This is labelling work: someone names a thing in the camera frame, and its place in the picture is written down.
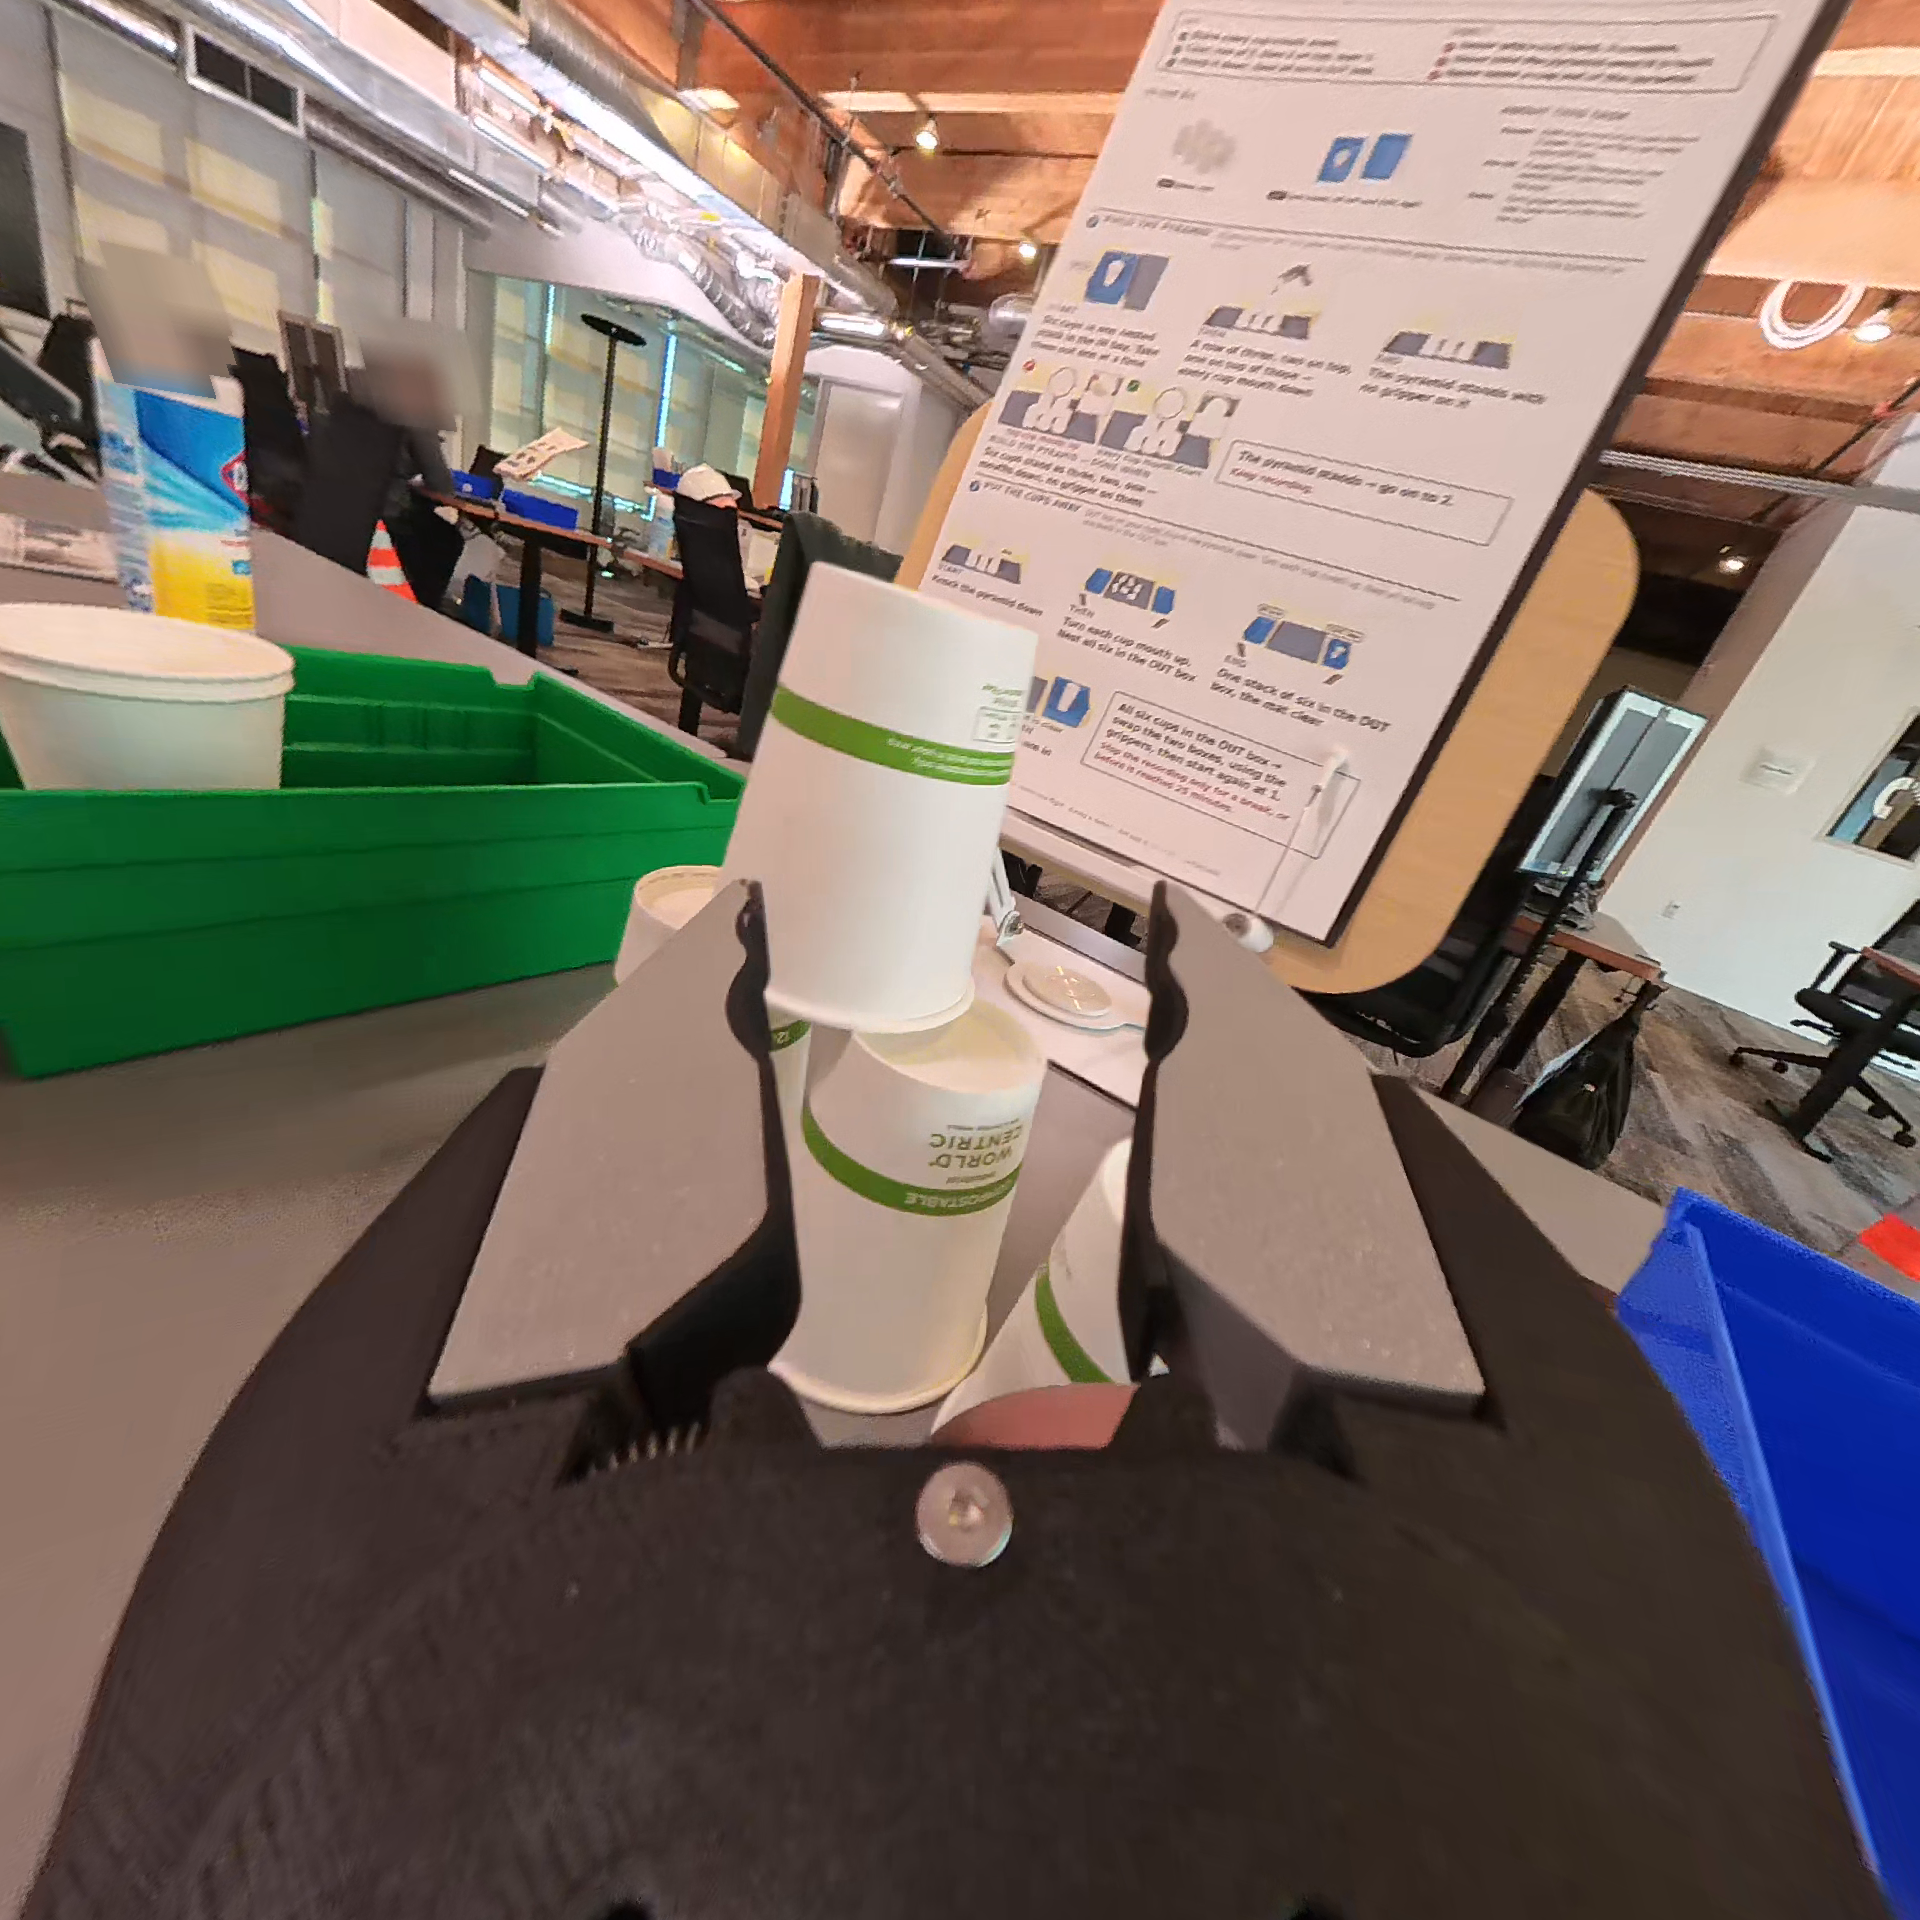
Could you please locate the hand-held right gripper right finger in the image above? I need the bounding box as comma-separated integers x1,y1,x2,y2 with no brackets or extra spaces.
1114,880,1489,1450

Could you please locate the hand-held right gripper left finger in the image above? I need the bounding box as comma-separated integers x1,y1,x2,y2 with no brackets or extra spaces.
424,879,803,1428

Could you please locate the white green-striped paper cup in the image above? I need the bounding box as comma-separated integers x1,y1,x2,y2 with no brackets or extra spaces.
614,865,815,1119
759,561,1042,1038
930,1135,1144,1429
0,604,290,682
767,995,1048,1414
0,667,296,793

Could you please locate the green plastic bin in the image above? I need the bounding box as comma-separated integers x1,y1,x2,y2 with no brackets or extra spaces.
0,645,749,1077

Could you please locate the white board stand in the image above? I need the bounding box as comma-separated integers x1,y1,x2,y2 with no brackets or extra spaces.
984,863,1156,1038

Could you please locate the black bag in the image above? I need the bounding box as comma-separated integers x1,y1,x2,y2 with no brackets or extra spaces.
1507,1011,1642,1171

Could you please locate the brown desk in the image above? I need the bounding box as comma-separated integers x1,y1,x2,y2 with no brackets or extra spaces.
1441,906,1669,1114

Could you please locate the black framed panel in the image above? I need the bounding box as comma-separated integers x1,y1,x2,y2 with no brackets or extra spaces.
1516,685,1710,900

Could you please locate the blue plastic bin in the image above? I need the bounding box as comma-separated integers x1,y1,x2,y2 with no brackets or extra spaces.
1617,1188,1920,1920

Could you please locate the black office chair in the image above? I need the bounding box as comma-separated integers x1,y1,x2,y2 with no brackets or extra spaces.
1730,941,1920,1158
666,492,767,738

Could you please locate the black floor lamp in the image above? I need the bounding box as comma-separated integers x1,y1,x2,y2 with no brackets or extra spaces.
578,313,651,630

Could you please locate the blue white wipes canister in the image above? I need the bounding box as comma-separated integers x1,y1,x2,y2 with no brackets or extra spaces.
93,375,257,632

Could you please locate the white instruction board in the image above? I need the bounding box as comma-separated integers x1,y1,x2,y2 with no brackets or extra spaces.
917,0,1853,949

